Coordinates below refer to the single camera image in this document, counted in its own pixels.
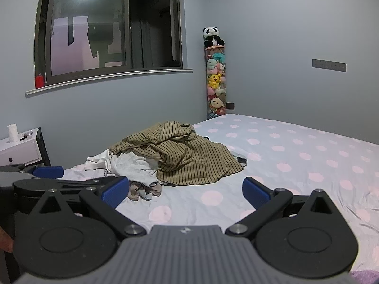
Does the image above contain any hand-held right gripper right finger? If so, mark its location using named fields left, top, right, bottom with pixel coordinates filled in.
left=225, top=177, right=346, bottom=237

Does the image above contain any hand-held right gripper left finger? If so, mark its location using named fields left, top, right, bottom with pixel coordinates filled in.
left=28, top=177, right=147, bottom=237

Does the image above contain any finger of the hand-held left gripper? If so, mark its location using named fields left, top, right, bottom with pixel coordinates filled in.
left=32, top=166, right=65, bottom=179
left=56, top=176, right=120, bottom=188

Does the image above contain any olive striped collared shirt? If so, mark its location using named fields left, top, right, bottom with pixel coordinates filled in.
left=156, top=140, right=244, bottom=186

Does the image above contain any person's left hand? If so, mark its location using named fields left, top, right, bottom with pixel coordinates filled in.
left=0, top=226, right=14, bottom=254

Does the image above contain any white garment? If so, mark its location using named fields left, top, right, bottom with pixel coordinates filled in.
left=84, top=149, right=159, bottom=185

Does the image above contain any white nightstand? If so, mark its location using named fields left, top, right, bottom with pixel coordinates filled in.
left=0, top=127, right=51, bottom=168

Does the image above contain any toilet paper roll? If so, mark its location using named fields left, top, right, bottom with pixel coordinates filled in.
left=7, top=123, right=19, bottom=142

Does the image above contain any olive striped garment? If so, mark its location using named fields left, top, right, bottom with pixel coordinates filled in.
left=109, top=121, right=196, bottom=162

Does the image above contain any white windowsill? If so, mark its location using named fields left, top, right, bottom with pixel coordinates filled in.
left=25, top=68, right=194, bottom=98

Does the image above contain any clear tube of plush toys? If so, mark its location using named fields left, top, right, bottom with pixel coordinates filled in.
left=205, top=45, right=228, bottom=119

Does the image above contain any panda plush toy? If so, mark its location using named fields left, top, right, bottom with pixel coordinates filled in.
left=203, top=26, right=226, bottom=48

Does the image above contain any dark framed window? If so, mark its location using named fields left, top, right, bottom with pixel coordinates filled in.
left=33, top=0, right=183, bottom=86

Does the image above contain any grey wall outlet panel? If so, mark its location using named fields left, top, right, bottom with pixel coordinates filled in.
left=312, top=59, right=347, bottom=72

